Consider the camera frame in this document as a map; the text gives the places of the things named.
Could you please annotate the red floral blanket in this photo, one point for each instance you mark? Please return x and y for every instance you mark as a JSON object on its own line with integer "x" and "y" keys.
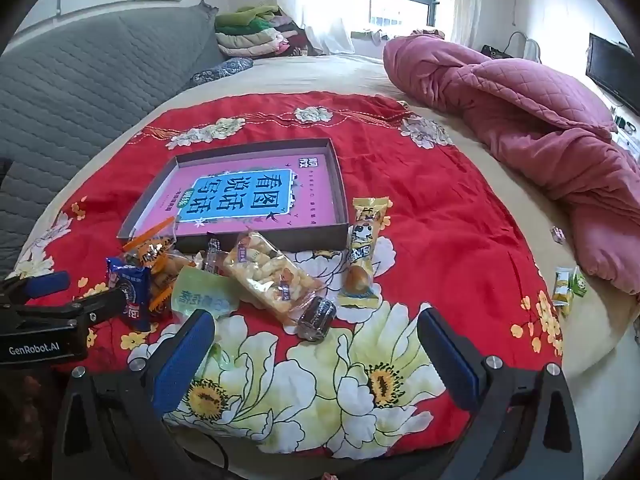
{"x": 450, "y": 200}

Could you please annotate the patterned cloth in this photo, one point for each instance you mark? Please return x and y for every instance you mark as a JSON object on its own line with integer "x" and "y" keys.
{"x": 427, "y": 34}

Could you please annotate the white curtain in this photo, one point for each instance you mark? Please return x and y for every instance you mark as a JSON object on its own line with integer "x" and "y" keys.
{"x": 315, "y": 5}

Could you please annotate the white metal frame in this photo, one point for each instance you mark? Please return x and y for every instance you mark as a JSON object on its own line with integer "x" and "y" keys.
{"x": 530, "y": 50}

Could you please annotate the dark blue floral cloth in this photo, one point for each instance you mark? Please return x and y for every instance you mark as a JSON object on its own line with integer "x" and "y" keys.
{"x": 222, "y": 70}

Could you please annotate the orange peanut packet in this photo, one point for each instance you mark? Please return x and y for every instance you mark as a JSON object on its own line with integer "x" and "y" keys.
{"x": 150, "y": 252}

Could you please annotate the green small packet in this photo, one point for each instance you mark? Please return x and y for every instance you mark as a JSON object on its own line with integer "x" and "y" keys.
{"x": 580, "y": 282}

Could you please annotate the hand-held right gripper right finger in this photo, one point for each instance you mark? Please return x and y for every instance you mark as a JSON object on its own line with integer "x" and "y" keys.
{"x": 450, "y": 360}

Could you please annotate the dark round chocolate candy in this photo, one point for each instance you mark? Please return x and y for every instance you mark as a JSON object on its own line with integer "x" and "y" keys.
{"x": 316, "y": 316}

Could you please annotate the grey quilted headboard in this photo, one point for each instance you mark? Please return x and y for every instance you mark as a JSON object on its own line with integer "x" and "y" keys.
{"x": 75, "y": 100}

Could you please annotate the clear rice cracker packet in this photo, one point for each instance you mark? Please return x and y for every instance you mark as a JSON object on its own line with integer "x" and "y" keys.
{"x": 265, "y": 272}

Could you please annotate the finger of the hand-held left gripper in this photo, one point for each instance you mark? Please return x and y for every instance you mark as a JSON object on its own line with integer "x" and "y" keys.
{"x": 105, "y": 305}
{"x": 47, "y": 284}

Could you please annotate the yellow panda snack packet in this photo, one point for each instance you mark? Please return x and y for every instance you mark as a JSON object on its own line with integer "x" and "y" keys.
{"x": 361, "y": 255}

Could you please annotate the yellow white small packet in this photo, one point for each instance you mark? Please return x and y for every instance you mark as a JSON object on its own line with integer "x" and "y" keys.
{"x": 562, "y": 287}

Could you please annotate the small wrapped candy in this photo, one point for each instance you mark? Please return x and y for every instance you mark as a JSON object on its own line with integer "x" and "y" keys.
{"x": 557, "y": 235}

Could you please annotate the grey cardboard box tray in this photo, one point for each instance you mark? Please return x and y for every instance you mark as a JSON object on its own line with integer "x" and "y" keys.
{"x": 300, "y": 240}

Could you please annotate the pink book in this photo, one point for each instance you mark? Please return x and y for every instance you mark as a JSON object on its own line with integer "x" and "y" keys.
{"x": 310, "y": 195}

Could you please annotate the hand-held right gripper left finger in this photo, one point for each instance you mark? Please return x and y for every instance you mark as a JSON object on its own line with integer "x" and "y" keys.
{"x": 182, "y": 360}

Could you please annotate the black bag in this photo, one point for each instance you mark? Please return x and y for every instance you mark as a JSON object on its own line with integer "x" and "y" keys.
{"x": 495, "y": 52}

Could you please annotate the green snack packet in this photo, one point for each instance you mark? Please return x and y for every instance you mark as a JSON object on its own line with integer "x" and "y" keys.
{"x": 200, "y": 295}

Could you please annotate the pile of folded clothes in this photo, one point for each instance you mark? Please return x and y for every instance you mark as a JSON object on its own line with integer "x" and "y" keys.
{"x": 255, "y": 35}

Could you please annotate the pink quilt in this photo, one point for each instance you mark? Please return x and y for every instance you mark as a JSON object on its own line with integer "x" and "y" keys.
{"x": 525, "y": 105}

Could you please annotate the blue cookie packet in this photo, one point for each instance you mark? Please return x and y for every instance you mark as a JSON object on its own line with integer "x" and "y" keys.
{"x": 131, "y": 287}

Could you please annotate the small orange-edged snack packet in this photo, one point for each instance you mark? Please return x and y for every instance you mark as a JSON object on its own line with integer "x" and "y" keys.
{"x": 167, "y": 272}

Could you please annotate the black television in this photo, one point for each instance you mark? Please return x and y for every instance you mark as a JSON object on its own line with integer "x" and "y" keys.
{"x": 612, "y": 67}

